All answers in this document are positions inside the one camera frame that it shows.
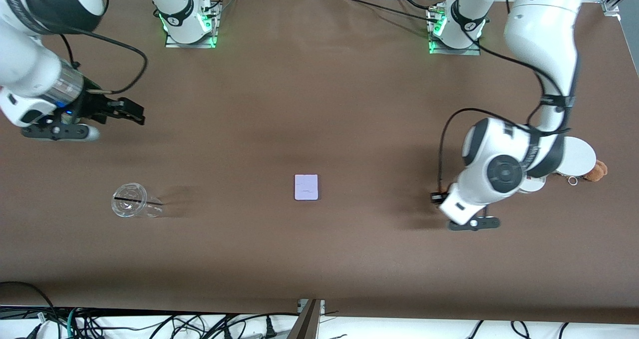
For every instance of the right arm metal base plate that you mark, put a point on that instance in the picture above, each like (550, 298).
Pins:
(172, 42)

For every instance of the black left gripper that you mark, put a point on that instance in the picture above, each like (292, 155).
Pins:
(437, 197)

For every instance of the black power plug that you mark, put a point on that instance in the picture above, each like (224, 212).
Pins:
(270, 329)

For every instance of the white rectangular card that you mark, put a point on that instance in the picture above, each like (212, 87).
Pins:
(306, 187)

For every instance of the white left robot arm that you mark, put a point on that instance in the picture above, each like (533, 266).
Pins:
(544, 29)

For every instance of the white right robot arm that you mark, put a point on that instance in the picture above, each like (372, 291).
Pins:
(25, 64)

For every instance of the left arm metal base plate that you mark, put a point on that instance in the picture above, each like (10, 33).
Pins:
(472, 52)

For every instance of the clear plastic cup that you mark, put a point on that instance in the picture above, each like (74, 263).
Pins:
(132, 201)

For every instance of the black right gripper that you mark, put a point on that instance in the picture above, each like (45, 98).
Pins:
(94, 106)

